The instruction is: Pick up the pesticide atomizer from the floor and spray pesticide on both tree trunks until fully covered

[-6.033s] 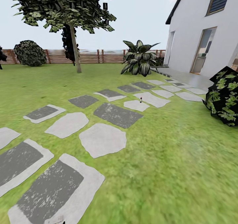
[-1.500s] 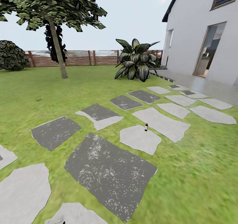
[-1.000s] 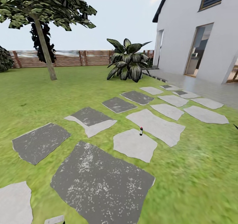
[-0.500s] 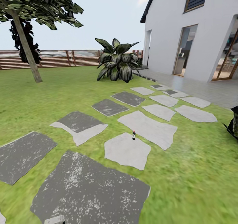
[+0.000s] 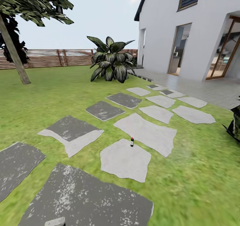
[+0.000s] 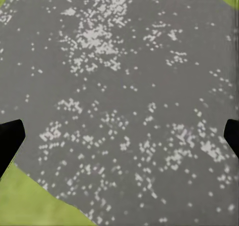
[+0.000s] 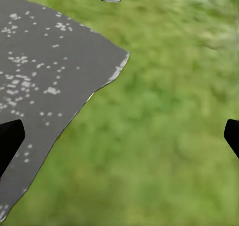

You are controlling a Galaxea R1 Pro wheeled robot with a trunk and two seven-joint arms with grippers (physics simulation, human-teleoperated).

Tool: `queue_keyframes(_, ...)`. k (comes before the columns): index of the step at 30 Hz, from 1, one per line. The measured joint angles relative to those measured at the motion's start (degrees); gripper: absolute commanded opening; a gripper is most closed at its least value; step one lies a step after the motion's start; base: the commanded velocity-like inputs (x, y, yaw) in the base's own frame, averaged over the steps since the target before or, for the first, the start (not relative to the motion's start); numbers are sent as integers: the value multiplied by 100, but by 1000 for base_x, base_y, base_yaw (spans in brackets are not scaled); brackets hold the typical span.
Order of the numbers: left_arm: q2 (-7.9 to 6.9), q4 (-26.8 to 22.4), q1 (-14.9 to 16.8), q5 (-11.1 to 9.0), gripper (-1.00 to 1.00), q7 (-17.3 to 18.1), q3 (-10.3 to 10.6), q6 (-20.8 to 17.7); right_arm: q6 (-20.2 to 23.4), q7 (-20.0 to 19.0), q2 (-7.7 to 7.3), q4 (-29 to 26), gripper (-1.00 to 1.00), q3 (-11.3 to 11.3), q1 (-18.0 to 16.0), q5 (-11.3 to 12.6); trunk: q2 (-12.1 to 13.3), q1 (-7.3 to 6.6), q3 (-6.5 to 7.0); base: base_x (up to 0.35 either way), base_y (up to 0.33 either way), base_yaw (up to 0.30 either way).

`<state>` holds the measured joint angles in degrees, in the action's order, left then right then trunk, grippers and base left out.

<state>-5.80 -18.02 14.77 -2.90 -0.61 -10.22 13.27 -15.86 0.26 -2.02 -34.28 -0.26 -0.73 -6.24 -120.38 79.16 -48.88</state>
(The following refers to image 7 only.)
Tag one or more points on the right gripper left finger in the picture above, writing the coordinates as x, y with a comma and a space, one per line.
12, 135

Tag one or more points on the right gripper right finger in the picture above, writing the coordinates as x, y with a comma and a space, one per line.
231, 135

